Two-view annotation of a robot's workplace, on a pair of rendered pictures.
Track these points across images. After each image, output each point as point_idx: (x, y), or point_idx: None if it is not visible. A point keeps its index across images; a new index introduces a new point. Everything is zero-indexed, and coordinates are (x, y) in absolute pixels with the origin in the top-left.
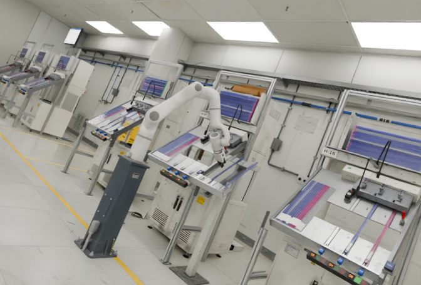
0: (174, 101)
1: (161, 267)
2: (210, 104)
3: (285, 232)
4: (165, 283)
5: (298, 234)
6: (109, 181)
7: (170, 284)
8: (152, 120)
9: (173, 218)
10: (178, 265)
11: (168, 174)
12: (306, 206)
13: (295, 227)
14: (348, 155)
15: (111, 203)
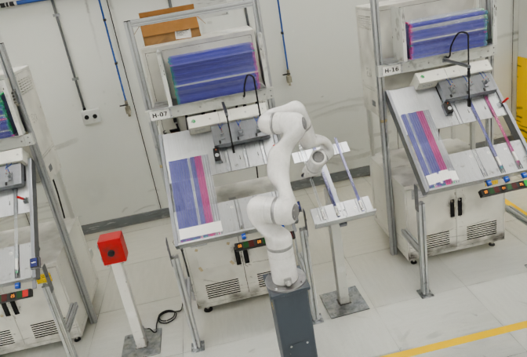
0: (287, 168)
1: (332, 327)
2: None
3: (444, 191)
4: (371, 333)
5: (461, 184)
6: (282, 331)
7: (370, 327)
8: (296, 219)
9: (249, 273)
10: (321, 305)
11: (254, 243)
12: (433, 151)
13: (452, 180)
14: (412, 63)
15: (311, 344)
